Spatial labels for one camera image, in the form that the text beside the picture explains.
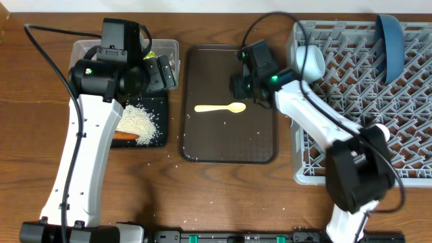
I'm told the pink plastic cup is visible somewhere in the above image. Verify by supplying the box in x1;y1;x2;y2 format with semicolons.
375;124;390;142

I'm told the light blue bowl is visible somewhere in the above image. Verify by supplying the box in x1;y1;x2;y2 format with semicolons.
296;45;325;83

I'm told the dark blue plate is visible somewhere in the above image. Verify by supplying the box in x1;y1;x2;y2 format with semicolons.
375;14;405;84

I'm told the brown serving tray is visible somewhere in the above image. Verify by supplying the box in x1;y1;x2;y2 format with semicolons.
179;45;278;164

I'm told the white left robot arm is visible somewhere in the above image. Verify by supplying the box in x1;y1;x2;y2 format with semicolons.
20;18;176;242

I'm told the yellow plastic spoon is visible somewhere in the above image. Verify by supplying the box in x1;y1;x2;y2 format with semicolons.
194;103;246;113

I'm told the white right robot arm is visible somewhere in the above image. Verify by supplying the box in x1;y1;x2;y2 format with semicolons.
232;12;406;242

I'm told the orange carrot piece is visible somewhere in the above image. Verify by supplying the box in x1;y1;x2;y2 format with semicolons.
113;131;139;140

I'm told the white rice pile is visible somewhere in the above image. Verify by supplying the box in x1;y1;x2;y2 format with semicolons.
115;105;160;146

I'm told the clear plastic waste bin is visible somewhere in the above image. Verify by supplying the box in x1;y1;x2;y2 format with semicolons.
69;39;181;90

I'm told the green yellow snack wrapper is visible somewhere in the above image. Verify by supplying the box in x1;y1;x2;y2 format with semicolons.
144;51;158;59

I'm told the black waste tray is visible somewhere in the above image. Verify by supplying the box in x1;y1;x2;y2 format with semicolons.
111;92;169;149

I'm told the grey dishwasher rack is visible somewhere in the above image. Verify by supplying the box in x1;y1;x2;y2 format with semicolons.
286;20;431;188

